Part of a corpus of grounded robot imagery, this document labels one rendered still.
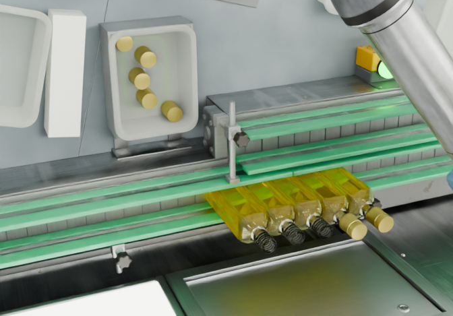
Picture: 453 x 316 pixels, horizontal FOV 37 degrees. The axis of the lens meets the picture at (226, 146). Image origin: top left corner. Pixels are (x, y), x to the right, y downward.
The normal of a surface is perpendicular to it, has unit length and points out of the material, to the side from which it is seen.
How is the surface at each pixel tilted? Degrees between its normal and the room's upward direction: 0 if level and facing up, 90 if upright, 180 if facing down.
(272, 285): 89
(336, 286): 90
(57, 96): 0
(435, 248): 90
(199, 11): 0
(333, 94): 90
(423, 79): 32
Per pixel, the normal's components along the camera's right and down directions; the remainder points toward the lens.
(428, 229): 0.00, -0.91
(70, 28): 0.37, 0.37
